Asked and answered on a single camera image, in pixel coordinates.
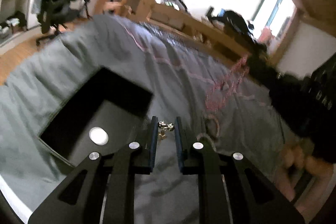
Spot pink and dark bead bracelet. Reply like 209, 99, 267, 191
195, 113, 221, 147

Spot black jewelry box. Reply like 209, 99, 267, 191
39, 67, 153, 166

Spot gold charm ring jewelry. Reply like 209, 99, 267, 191
158, 121, 174, 140

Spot person's right hand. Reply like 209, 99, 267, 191
274, 143, 335, 223

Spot dark clothes pile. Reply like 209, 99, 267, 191
206, 7, 267, 55

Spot checkered bed sheet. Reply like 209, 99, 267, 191
138, 22, 197, 49

